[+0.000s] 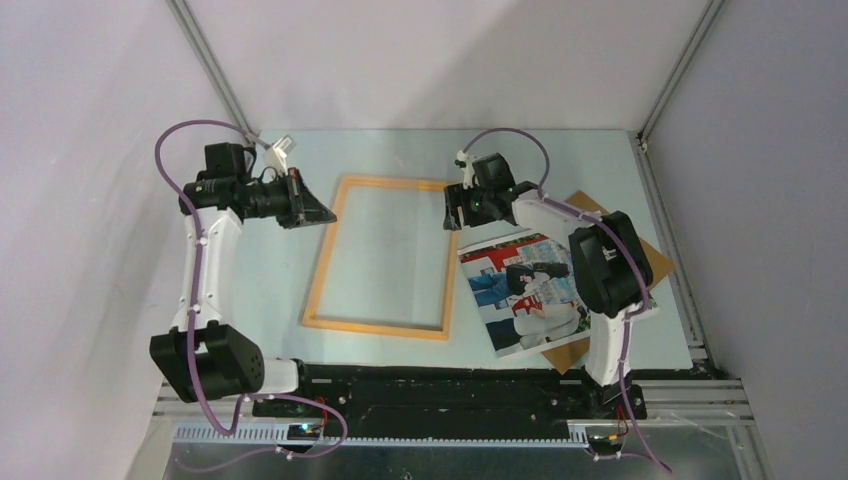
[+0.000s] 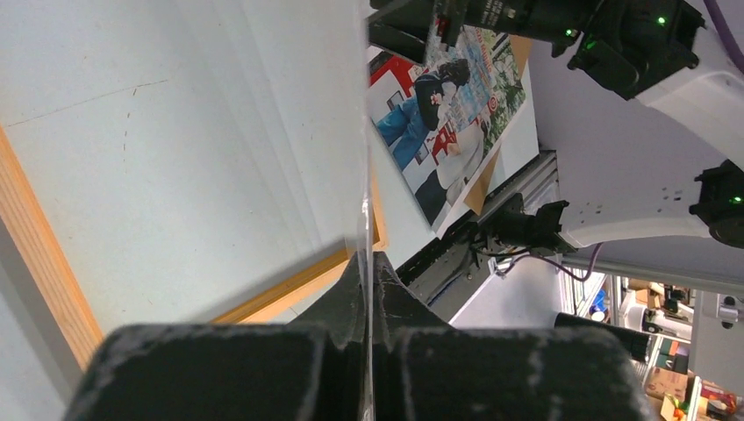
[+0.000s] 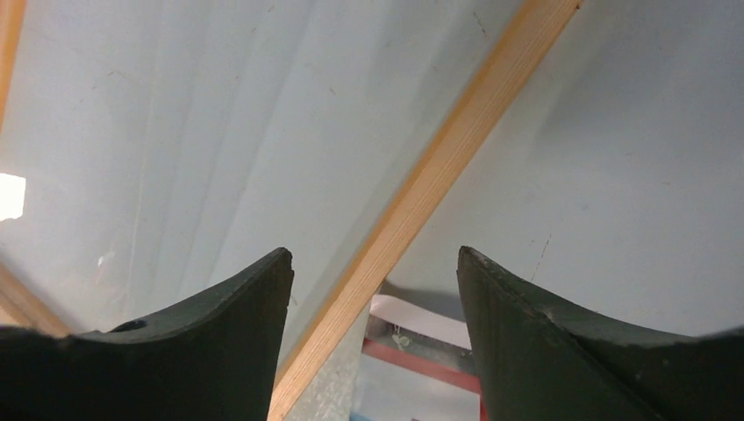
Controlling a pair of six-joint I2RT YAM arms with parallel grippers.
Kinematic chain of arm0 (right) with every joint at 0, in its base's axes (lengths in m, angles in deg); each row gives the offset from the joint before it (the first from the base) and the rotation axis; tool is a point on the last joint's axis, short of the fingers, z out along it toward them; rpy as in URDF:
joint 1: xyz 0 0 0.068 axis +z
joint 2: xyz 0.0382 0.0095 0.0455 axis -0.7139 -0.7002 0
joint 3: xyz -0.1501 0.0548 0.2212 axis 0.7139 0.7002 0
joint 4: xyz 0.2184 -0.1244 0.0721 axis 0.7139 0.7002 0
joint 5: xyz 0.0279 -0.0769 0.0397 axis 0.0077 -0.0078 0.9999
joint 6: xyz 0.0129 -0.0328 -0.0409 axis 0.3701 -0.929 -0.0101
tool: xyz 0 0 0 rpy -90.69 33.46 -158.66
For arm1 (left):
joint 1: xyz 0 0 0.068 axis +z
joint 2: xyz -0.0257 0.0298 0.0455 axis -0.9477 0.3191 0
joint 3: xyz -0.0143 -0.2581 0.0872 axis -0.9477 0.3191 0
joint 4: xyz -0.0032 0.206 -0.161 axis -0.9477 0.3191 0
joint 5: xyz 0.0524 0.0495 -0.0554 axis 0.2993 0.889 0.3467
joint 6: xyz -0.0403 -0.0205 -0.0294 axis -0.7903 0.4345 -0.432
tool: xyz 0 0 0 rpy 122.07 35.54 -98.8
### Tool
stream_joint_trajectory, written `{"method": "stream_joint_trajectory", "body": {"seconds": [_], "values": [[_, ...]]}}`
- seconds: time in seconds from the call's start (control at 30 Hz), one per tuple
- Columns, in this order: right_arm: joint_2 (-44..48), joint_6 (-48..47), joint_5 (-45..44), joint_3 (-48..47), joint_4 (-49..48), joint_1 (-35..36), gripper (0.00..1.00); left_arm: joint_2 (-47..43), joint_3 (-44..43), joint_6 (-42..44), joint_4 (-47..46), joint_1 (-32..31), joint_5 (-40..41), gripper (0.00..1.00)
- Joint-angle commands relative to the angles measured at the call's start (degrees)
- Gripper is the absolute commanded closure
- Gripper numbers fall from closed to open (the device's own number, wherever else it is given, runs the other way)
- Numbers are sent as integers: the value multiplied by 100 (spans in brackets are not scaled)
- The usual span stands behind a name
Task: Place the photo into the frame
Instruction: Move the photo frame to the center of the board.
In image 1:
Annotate colourful printed photo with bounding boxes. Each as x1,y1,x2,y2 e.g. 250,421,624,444
457,228,660,360

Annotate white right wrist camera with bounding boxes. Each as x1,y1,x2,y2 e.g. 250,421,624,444
454,150,479,190

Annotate orange wooden picture frame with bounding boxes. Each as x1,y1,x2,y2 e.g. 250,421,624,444
301,175,459,341

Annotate grey slotted cable duct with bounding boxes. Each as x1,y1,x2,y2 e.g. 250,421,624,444
173,422,589,448

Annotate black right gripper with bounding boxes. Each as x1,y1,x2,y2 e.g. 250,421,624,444
444,181,496,231

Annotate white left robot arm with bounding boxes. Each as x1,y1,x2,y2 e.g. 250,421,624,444
149,137,337,403

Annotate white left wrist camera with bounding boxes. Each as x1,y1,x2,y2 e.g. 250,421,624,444
263,135,296,176

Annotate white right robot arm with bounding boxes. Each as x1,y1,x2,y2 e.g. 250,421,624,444
443,151,653,418

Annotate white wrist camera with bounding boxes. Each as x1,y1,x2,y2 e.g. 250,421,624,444
454,150,479,190
263,135,296,176

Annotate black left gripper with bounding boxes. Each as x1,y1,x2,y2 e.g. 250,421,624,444
244,167,336,230

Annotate aluminium front rail frame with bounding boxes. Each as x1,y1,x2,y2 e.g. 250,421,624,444
129,371,774,479

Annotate brown cardboard backing board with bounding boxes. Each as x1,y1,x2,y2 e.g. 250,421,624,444
542,190,674,374

